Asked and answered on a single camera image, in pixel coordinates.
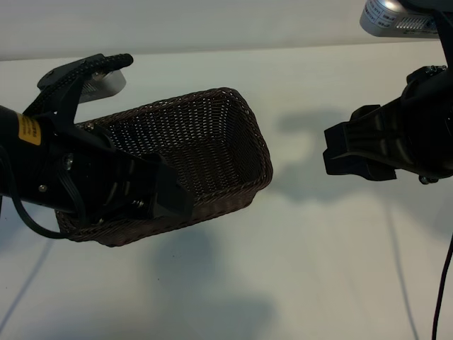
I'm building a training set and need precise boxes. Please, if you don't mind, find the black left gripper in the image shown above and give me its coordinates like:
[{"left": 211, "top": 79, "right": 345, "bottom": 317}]
[{"left": 40, "top": 118, "right": 194, "bottom": 225}]

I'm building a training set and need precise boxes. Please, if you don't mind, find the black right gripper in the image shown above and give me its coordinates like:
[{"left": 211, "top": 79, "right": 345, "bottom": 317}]
[{"left": 322, "top": 65, "right": 453, "bottom": 183}]

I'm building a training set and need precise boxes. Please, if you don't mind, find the brown wicker basket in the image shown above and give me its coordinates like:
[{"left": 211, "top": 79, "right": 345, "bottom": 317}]
[{"left": 55, "top": 86, "right": 273, "bottom": 249}]

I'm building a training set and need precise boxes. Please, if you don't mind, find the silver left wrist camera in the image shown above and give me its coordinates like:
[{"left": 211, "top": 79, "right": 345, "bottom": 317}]
[{"left": 79, "top": 70, "right": 127, "bottom": 106}]

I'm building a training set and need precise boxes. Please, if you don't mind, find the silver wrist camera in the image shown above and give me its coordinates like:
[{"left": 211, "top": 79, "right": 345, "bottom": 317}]
[
  {"left": 359, "top": 0, "right": 442, "bottom": 38},
  {"left": 79, "top": 70, "right": 127, "bottom": 106}
]

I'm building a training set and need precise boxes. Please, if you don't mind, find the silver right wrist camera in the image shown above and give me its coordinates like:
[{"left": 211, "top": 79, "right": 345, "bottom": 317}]
[{"left": 359, "top": 0, "right": 442, "bottom": 38}]

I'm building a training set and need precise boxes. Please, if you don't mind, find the black left camera bracket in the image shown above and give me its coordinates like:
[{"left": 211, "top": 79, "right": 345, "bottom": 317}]
[{"left": 37, "top": 53, "right": 107, "bottom": 134}]

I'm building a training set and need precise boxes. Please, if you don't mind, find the thin dark cable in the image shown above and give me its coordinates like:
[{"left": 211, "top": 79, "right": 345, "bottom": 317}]
[{"left": 432, "top": 226, "right": 453, "bottom": 340}]

